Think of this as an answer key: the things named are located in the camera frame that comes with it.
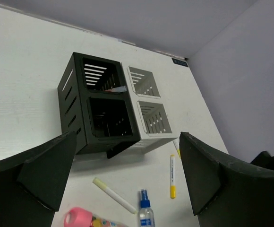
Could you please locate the pink cap candy tube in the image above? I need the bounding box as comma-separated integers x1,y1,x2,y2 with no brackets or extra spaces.
63,207,126,227

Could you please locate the black slotted pen holder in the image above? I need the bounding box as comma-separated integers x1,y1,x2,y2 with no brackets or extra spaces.
57,52,141,158

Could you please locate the red ink pen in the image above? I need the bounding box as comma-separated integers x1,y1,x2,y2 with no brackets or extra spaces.
105,86,128,93

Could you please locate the white slotted pen holder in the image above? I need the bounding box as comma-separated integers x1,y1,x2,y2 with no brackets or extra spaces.
121,63,176,154

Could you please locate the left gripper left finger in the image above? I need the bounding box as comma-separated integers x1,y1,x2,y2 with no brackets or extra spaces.
0,132,77,227

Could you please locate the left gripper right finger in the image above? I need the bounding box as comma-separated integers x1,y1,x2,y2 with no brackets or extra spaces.
180,132,274,227

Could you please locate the pale yellow cap marker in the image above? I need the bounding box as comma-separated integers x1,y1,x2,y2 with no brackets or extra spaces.
93,177,137,214

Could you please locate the right corner label sticker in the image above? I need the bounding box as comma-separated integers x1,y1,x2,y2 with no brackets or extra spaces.
172,58,189,68

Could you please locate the blue spray bottle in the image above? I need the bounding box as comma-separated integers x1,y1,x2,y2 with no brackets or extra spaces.
139,189,155,227

